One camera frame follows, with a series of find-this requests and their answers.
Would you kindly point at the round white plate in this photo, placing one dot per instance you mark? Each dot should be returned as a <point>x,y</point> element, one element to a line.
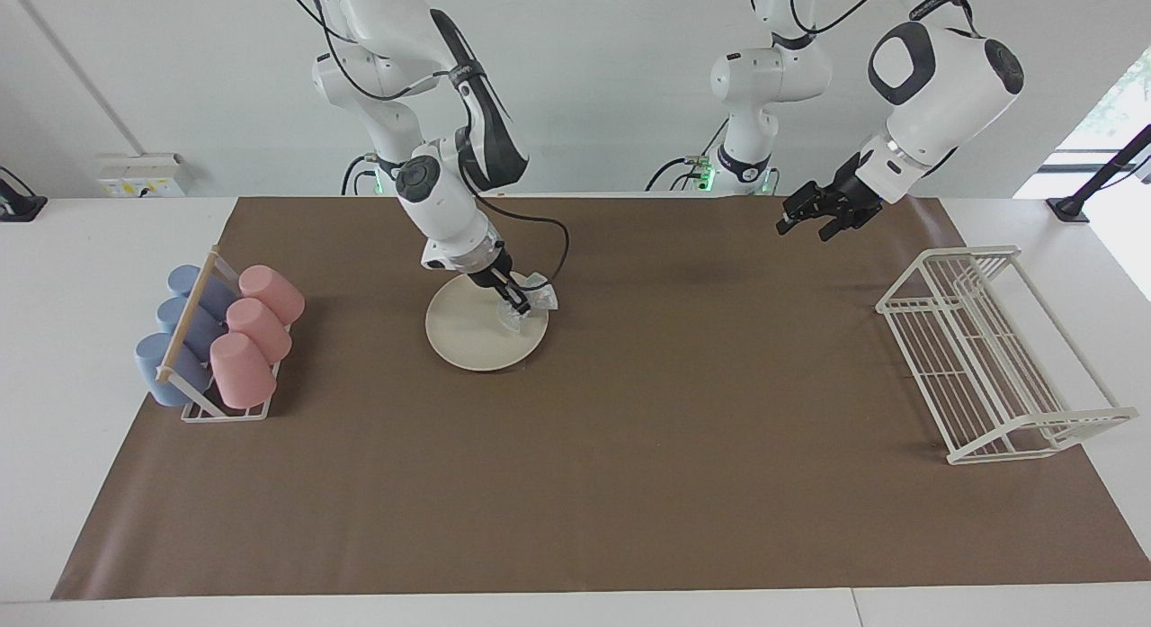
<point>472,330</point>

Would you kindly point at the pink cup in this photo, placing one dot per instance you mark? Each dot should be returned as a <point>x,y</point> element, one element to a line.
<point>261,332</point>
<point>274,294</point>
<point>243,375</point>

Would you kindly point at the blue cup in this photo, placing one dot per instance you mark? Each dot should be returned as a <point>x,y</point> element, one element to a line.
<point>162,375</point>
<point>184,321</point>
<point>202,285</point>

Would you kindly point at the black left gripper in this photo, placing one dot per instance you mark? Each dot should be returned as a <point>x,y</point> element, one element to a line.
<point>852,202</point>

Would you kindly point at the white wall outlet box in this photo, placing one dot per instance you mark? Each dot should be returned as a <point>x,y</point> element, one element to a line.
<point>144,175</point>

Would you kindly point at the brown table mat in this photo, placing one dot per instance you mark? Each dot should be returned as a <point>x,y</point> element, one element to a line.
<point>629,447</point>

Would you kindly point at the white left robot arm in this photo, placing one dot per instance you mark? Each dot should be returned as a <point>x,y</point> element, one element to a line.
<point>944,87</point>

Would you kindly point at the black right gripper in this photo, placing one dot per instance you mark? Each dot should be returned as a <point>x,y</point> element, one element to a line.
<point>490,267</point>

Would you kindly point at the black clamp stand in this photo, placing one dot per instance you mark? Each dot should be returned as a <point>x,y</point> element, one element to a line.
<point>1101,173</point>

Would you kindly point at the bright window opening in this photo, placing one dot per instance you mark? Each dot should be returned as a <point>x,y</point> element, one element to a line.
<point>1124,96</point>

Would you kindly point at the clear plastic bag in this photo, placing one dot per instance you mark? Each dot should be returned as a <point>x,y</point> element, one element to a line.
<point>542,299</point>

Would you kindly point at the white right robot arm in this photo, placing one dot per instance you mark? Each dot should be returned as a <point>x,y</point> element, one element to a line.
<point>445,209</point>

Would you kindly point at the black table clamp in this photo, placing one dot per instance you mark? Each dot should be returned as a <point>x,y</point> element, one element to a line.
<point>18,204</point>

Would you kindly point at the white cup holder rack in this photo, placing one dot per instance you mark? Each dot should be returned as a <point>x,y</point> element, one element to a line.
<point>189,326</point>

